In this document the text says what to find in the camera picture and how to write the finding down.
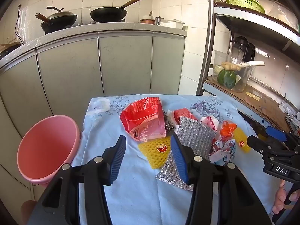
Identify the clear plastic bag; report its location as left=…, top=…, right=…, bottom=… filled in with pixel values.
left=265, top=1, right=300, bottom=29

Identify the dark rice cooker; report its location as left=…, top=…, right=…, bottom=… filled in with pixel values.
left=0, top=42, right=21, bottom=59

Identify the yellow foam fruit net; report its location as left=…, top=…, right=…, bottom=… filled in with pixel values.
left=138, top=136, right=173, bottom=169
left=233, top=127, right=251, bottom=154

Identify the red cardboard box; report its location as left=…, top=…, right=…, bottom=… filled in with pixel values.
left=173, top=108, right=198, bottom=123

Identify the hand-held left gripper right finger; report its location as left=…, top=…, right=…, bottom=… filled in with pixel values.
left=170, top=133, right=273, bottom=225

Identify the white red patterned wrapper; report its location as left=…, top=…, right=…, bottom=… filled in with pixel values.
left=200, top=116, right=219, bottom=133

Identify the white radish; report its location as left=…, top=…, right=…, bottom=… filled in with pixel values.
left=239, top=61, right=265, bottom=67

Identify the metal storage rack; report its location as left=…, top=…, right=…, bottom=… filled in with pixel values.
left=196, top=0, right=300, bottom=134

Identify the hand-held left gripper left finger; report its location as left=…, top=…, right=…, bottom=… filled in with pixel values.
left=27, top=135, right=127, bottom=225

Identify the red plastic bag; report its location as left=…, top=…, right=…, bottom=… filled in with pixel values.
left=119, top=97, right=167, bottom=142

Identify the black frying pan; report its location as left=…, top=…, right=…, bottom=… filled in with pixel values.
left=90, top=0, right=146, bottom=23

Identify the grey kitchen counter cabinet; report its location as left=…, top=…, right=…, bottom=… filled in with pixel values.
left=0, top=22, right=188, bottom=193

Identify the black wok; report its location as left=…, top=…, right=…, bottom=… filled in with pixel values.
left=35, top=13, right=78, bottom=34

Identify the dark wok lid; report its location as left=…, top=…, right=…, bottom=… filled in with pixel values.
left=46, top=7, right=77, bottom=20

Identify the person's right hand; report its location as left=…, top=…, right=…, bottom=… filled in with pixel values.
left=272, top=180, right=296, bottom=215

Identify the green plastic basket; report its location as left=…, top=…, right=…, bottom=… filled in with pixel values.
left=226, top=0, right=265, bottom=14

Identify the green bell pepper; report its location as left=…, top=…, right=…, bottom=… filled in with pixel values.
left=217, top=69, right=237, bottom=89

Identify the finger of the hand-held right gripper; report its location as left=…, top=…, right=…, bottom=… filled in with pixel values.
left=247, top=135, right=297, bottom=157
left=266, top=126, right=300, bottom=150

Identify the white rectangular container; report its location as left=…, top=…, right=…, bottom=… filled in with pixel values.
left=160, top=19, right=185, bottom=29

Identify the printed wrapper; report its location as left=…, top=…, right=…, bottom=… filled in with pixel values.
left=208, top=138, right=237, bottom=167

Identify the ginger root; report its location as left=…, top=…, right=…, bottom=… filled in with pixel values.
left=221, top=61, right=241, bottom=71

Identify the floral light blue tablecloth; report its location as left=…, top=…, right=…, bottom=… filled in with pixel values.
left=71, top=94, right=282, bottom=225

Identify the black power cable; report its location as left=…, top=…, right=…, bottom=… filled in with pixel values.
left=14, top=4, right=24, bottom=45

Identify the silver scouring sponge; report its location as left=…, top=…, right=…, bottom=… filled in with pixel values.
left=155, top=116, right=218, bottom=191

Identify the pink plastic bucket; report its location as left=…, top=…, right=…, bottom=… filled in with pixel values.
left=17, top=115, right=81, bottom=188

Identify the clear plastic container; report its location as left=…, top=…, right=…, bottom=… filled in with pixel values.
left=212, top=50, right=256, bottom=92

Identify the steel wool scrubber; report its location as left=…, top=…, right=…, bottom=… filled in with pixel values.
left=163, top=110, right=177, bottom=133

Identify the orange plastic wrapper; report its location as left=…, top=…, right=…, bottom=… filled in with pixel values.
left=219, top=121, right=235, bottom=137

